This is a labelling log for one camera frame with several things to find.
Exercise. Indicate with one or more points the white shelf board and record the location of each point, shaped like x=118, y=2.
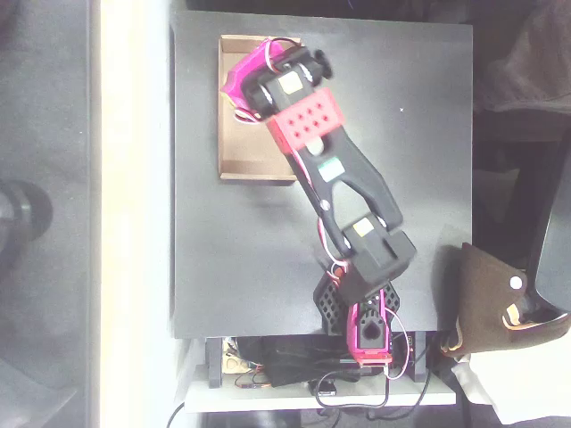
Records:
x=250, y=397

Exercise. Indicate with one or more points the grey fabric garment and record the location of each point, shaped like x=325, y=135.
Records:
x=522, y=67

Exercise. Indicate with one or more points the cardboard box tray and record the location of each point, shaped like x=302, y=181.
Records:
x=241, y=151

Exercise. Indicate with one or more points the small wooden electronics board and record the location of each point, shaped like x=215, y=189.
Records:
x=236, y=359

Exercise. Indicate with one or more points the black power adapter bundle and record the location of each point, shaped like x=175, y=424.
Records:
x=299, y=361

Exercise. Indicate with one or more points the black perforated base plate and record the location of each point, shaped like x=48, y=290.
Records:
x=328, y=303

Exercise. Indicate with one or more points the brown felt bag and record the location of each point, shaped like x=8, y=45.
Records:
x=486, y=303

